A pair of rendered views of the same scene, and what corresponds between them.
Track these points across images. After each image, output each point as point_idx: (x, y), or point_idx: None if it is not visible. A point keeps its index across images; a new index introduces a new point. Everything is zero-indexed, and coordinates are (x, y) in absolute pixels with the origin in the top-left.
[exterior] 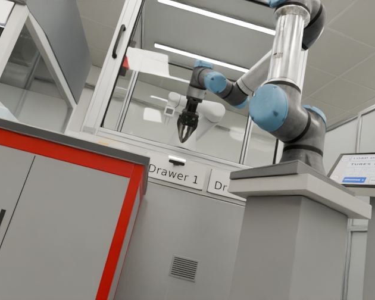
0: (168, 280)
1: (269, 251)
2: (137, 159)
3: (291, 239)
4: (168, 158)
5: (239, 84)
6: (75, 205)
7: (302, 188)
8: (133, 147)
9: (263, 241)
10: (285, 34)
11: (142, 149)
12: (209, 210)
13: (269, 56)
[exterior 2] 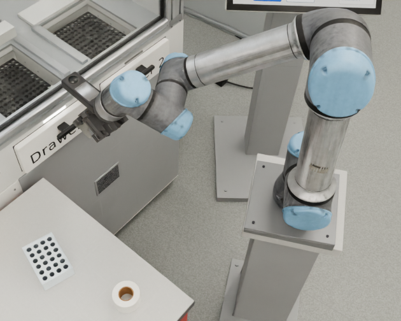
0: (98, 198)
1: (289, 259)
2: (185, 313)
3: (311, 258)
4: (48, 128)
5: (196, 85)
6: None
7: (334, 256)
8: None
9: (282, 254)
10: (333, 147)
11: (5, 149)
12: None
13: (258, 65)
